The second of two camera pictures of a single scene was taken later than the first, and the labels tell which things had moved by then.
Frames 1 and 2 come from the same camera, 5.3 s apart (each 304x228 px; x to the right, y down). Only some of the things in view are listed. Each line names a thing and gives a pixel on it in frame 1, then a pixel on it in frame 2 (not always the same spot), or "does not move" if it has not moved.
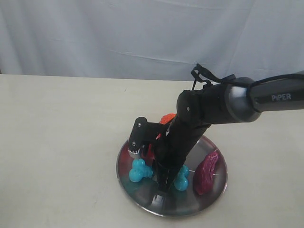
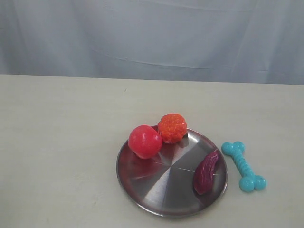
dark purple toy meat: [204, 173] does not move
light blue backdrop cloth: [160, 40] does not move
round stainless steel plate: [145, 194] does not move
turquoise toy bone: [139, 171] to [249, 181]
